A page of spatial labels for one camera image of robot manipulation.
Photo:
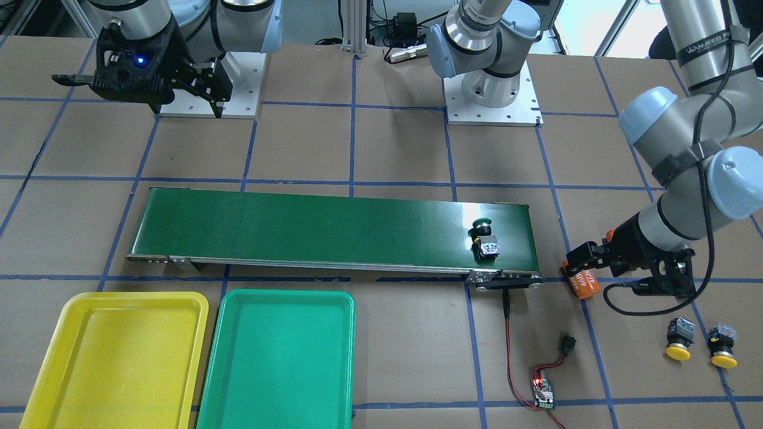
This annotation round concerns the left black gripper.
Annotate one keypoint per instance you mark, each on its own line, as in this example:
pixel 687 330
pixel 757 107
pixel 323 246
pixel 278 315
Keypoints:
pixel 628 237

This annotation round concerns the aluminium frame post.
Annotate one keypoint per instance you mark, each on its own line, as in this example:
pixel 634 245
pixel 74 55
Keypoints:
pixel 354 24

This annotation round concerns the yellow plastic tray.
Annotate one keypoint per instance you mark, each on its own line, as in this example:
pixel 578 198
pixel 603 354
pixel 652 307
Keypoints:
pixel 121 359

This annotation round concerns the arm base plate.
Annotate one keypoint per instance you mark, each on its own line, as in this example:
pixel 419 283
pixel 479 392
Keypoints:
pixel 246 71
pixel 479 99

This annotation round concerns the orange cylinder with white print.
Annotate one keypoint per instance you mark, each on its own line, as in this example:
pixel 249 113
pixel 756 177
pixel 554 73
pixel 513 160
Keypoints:
pixel 584 284

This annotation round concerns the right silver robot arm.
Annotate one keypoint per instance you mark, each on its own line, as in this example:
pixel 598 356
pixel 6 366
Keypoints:
pixel 201 59

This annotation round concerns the green plastic tray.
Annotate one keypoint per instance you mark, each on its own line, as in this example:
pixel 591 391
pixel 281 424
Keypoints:
pixel 281 359

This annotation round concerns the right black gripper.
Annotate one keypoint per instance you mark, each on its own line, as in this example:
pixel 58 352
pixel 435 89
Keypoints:
pixel 180 64

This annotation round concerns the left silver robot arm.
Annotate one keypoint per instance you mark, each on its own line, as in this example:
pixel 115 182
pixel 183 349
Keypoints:
pixel 706 186

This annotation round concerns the green conveyor belt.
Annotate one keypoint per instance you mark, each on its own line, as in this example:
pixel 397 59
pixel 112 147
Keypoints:
pixel 187 226

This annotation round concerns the yellow push button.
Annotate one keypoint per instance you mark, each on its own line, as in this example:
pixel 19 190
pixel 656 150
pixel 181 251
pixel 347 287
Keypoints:
pixel 721 340
pixel 679 336

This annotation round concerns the small controller circuit board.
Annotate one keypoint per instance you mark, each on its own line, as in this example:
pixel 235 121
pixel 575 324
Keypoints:
pixel 544 396

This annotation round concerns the black cable connector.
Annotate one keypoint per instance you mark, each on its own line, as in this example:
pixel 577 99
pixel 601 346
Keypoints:
pixel 567 345

